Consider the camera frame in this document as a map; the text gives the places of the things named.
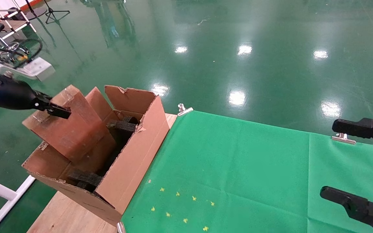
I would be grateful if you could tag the green table cloth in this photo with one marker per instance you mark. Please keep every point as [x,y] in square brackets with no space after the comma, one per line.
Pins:
[254,168]

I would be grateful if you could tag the black foam block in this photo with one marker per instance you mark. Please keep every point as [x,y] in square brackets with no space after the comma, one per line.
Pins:
[84,178]
[123,127]

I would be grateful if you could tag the black microphone stand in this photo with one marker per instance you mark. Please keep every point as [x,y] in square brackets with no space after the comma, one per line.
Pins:
[55,14]

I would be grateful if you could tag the white frame table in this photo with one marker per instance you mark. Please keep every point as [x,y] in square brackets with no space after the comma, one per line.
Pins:
[15,24]

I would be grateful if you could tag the large open cardboard carton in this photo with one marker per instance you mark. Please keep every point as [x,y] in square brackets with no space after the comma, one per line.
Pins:
[134,161]

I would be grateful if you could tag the wooden block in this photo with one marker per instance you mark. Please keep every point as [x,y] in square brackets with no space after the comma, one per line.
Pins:
[73,129]

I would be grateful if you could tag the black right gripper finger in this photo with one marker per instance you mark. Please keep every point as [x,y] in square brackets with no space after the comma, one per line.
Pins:
[358,127]
[361,208]

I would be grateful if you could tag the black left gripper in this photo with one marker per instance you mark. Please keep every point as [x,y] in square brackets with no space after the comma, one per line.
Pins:
[15,95]

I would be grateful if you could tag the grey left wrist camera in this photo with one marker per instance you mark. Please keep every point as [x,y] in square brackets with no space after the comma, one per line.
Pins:
[37,68]

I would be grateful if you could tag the black double pole stand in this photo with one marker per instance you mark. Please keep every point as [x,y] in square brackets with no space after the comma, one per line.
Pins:
[31,13]

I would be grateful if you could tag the silver metal clip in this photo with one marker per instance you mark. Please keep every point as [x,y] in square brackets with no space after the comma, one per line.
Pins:
[120,227]
[184,110]
[343,138]

